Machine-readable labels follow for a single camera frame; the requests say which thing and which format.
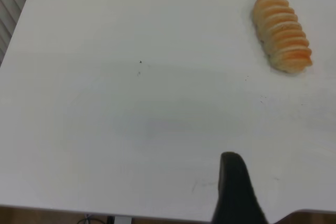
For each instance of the orange ridged bread roll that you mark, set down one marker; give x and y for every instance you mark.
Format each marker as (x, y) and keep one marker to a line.
(283, 33)

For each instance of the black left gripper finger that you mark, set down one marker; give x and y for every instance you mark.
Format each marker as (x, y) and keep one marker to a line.
(236, 195)

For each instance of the white table leg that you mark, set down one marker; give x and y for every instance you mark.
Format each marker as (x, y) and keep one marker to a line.
(119, 220)

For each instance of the grey pleated curtain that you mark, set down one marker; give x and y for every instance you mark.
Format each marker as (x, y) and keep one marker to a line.
(10, 3)

